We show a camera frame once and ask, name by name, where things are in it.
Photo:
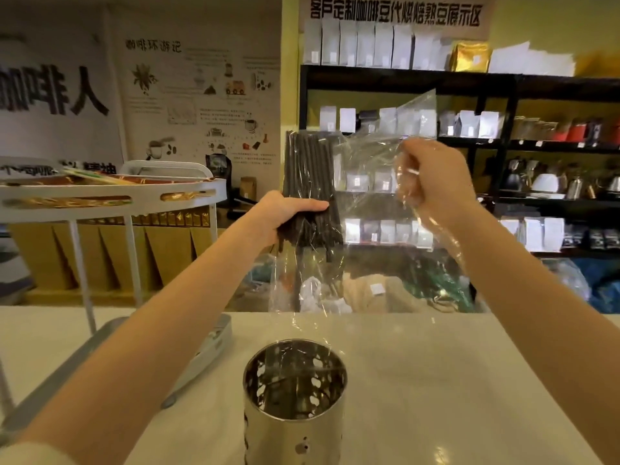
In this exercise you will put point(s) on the gold coffee bag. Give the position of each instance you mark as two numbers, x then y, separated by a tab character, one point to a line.
470	56

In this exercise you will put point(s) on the white illustrated wall poster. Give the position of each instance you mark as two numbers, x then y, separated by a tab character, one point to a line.
198	101

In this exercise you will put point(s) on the row of brown paper bags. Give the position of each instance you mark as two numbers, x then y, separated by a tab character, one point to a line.
97	256

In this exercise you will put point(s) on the beige sign with black characters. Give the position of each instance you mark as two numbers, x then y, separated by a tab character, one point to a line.
397	12

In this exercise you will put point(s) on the white banner with black lettering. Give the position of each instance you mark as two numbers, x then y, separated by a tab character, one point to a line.
53	91

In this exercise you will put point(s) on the person's left hand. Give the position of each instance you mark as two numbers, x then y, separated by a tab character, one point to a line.
273	213

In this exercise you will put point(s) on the person's right fingers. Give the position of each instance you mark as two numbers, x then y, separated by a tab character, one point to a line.
409	174

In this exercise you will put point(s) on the red canister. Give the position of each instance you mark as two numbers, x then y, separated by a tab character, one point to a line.
576	131

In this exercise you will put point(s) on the black coffee grinder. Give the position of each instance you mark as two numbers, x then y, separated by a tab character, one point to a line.
220	181

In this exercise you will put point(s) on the white teapot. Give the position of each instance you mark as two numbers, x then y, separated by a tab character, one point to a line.
546	182

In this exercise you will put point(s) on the person's right hand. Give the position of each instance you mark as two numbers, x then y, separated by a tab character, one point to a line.
436	181

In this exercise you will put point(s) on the black shelving unit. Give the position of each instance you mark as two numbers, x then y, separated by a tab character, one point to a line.
533	154

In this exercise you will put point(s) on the white two-tier rack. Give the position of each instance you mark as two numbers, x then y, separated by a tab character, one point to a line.
111	266

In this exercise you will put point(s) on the perforated steel utensil holder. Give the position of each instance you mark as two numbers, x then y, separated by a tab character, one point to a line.
294	404

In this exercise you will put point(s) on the person's left forearm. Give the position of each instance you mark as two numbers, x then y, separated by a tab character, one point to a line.
145	353

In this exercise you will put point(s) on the bundle of black straws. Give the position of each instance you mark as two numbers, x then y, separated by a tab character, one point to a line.
308	188

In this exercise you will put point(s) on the small brown box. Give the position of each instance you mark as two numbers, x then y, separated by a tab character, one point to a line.
248	187

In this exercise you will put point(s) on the person's right forearm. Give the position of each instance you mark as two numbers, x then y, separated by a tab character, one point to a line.
537	314

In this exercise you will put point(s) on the person's left thumb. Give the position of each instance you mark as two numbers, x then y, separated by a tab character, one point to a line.
307	206

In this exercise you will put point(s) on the black kettle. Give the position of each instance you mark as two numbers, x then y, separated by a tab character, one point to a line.
512	176

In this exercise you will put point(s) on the stack of white flat pouches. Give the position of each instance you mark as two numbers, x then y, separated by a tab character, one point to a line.
530	60

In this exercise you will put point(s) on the clear plastic bag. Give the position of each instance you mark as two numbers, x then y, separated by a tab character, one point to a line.
382	213

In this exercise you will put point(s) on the steel kettle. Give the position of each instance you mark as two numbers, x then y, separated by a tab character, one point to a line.
575	186

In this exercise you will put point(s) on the row of gold sachets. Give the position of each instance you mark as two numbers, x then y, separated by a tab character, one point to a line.
160	219

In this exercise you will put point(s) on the row of white coffee bags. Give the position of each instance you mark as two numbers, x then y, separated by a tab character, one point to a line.
373	43

